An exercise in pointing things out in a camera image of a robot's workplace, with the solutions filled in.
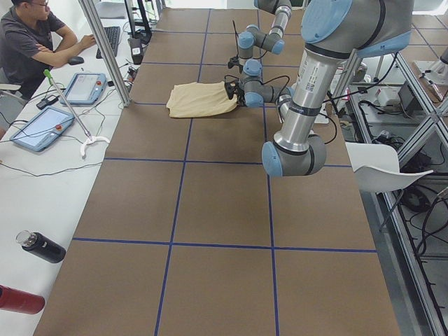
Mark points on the blue teach pendant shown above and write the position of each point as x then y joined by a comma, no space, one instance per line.
85,89
43,129

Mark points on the red water bottle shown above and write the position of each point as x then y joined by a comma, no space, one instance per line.
15,300

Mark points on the far blue teach pendant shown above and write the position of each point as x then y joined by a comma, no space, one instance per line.
85,89

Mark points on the near blue teach pendant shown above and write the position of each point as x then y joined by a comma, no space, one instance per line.
43,129

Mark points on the black water bottle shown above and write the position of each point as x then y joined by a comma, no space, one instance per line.
40,246

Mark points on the reacher grabber stick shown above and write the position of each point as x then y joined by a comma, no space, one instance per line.
91,139

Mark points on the black computer mouse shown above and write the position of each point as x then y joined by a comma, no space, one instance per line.
75,60

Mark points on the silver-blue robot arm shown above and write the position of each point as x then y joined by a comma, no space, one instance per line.
271,41
331,30

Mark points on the black box with label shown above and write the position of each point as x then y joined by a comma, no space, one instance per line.
136,49

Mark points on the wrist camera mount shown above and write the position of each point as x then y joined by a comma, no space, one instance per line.
232,89
234,62

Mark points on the aluminium frame post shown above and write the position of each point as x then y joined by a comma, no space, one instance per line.
103,44

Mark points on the black keyboard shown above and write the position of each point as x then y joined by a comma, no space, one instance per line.
113,36

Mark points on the cream long-sleeve printed shirt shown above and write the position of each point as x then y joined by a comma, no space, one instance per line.
198,100

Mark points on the white plastic chair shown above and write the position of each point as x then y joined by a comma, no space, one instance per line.
376,168

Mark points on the seated person dark shirt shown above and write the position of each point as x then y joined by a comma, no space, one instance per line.
33,39

